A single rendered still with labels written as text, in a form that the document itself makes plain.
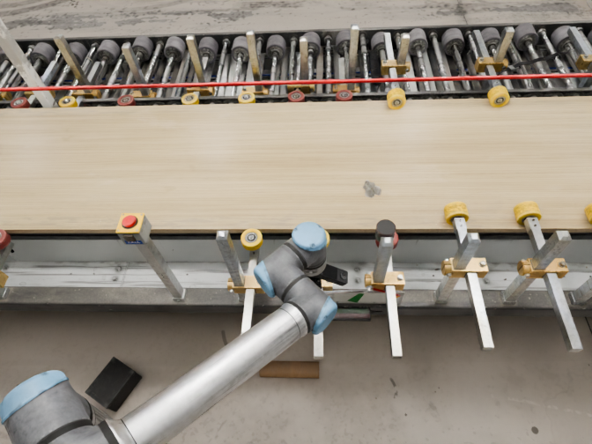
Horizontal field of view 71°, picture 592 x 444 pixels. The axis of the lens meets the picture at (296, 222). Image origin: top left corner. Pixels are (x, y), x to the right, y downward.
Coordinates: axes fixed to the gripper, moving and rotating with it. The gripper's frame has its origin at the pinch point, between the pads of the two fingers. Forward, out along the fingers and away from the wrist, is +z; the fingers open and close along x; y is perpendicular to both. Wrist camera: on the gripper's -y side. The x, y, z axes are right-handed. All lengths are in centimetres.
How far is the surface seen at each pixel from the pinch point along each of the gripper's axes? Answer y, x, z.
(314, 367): 3, 2, 84
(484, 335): -49, 15, -4
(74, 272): 108, -22, 30
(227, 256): 29.2, -6.2, -13.1
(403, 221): -31.3, -29.9, 1.7
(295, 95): 12, -102, 0
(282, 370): 19, 4, 84
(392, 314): -24.6, 4.9, 5.7
